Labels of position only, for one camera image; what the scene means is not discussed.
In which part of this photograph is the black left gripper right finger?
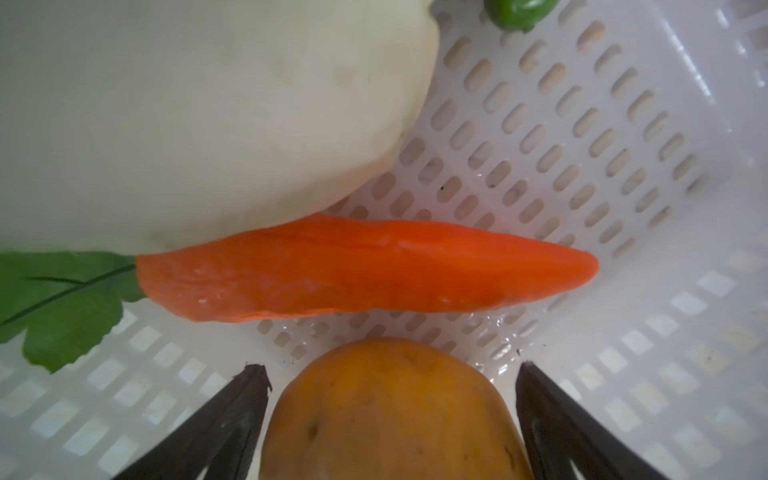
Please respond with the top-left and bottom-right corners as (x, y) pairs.
(515, 361), (666, 480)

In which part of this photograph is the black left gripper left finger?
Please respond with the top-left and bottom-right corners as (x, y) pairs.
(116, 364), (272, 479)

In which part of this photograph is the yellow brown potato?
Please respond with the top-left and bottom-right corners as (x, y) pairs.
(259, 338), (532, 479)

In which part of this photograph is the orange carrot with leaves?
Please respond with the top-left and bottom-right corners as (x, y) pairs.
(1, 214), (600, 373)

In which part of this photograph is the white plastic perforated basket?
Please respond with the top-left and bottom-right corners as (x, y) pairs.
(1, 1), (767, 479)

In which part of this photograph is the green napa cabbage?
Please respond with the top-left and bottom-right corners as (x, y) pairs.
(1, 1), (440, 255)

